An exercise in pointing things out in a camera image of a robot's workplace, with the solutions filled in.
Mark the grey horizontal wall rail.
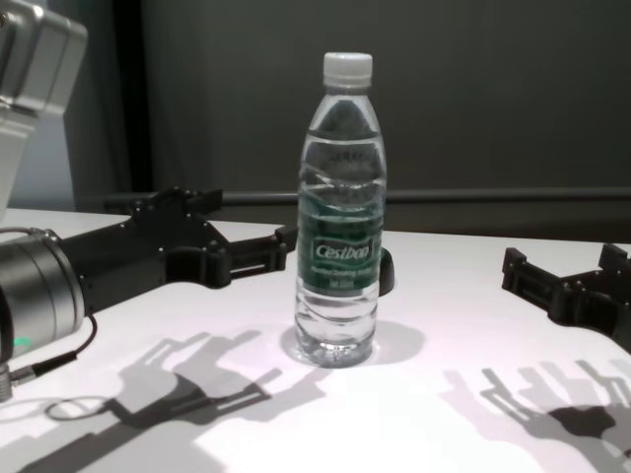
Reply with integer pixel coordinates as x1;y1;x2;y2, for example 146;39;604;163
103;190;631;209

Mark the green YES button black base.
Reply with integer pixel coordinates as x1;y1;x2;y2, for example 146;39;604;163
378;248;396;298

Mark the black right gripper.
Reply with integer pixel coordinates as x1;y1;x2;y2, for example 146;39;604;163
501;242;631;357

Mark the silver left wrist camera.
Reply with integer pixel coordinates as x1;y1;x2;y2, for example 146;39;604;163
0;0;90;224

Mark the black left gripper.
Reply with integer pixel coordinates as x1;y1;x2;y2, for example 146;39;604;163
55;187;298;315

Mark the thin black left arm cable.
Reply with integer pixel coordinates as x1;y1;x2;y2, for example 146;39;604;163
8;314;108;421

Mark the clear water bottle green label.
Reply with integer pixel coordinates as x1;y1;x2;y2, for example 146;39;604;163
294;50;386;369

